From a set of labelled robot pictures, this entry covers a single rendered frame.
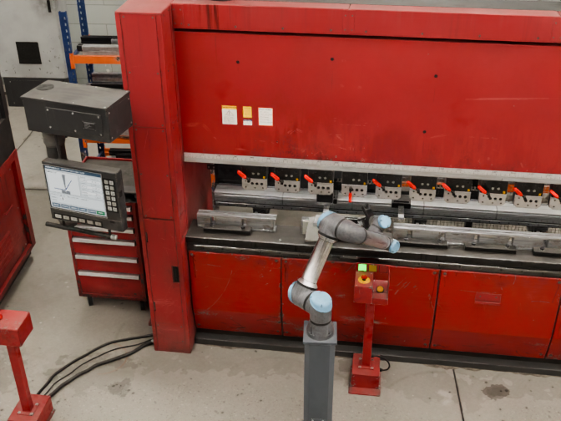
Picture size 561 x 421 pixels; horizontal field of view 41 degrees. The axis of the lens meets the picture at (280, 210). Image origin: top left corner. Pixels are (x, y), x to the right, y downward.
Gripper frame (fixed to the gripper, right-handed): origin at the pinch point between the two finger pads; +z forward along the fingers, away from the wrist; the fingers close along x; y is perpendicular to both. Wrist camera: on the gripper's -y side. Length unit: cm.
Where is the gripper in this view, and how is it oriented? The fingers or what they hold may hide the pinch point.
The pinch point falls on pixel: (359, 218)
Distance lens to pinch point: 463.1
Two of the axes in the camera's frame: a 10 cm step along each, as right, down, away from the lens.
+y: 1.9, 9.8, 0.5
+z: -3.1, 0.1, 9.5
